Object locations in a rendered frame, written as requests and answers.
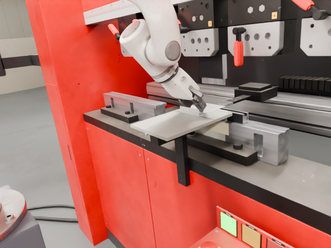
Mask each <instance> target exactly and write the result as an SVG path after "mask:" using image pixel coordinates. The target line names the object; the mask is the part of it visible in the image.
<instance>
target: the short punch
mask: <svg viewBox="0 0 331 248"><path fill-rule="evenodd" d="M199 75H200V78H202V83H206V84H216V85H226V83H225V79H227V54H224V55H218V56H202V57H199Z"/></svg>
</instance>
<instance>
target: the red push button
mask: <svg viewBox="0 0 331 248"><path fill-rule="evenodd" d="M200 248H218V246H217V244H216V243H214V242H212V241H206V242H204V243H202V244H201V246H200Z"/></svg>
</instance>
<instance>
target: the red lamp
mask: <svg viewBox="0 0 331 248"><path fill-rule="evenodd" d="M267 248H284V247H282V246H280V245H279V244H277V243H275V242H273V241H272V240H270V239H267Z"/></svg>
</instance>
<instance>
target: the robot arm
mask: <svg viewBox="0 0 331 248"><path fill-rule="evenodd" d="M127 1H130V2H132V3H133V4H135V5H136V6H137V7H138V8H139V10H140V11H141V13H142V14H143V16H144V18H145V20H144V19H139V20H136V21H134V22H133V23H131V24H130V25H129V26H128V27H127V28H126V29H125V30H124V31H123V33H122V34H121V36H120V43H121V44H122V45H123V46H124V47H125V49H126V50H127V51H128V52H129V53H130V54H131V55H132V56H133V57H134V58H135V60H136V61H137V62H138V63H139V64H140V65H141V66H142V67H143V68H144V69H145V70H146V71H147V73H148V74H149V75H150V76H151V77H152V78H153V79H154V80H155V81H156V82H159V83H161V85H162V86H163V87H164V88H165V90H166V91H167V92H168V93H169V94H170V95H171V96H173V97H175V98H177V99H178V101H180V102H181V103H182V104H183V105H184V107H189V108H190V107H191V106H192V104H193V103H194V104H195V106H196V108H197V109H199V111H200V112H201V113H202V112H203V111H204V109H205V108H206V106H207V105H206V103H205V102H204V101H203V99H202V97H203V96H204V94H202V93H201V92H199V91H198V90H199V86H198V85H197V84H196V83H195V81H194V80H193V79H192V78H191V77H190V76H189V75H188V74H187V73H186V72H185V71H184V70H183V69H181V68H179V66H178V61H179V59H180V57H181V50H182V46H181V36H180V29H179V24H178V19H177V15H176V12H175V9H174V7H173V5H172V3H171V1H170V0H127ZM194 96H196V97H197V99H196V100H194V99H193V98H194ZM26 209H27V203H26V200H25V198H24V196H23V194H21V193H20V192H18V191H16V190H12V189H6V188H0V241H1V240H3V239H4V238H5V237H7V236H8V235H9V234H10V233H11V232H12V231H13V230H14V229H15V228H16V227H17V225H18V224H19V223H20V222H21V220H22V219H23V217H24V215H25V213H26Z"/></svg>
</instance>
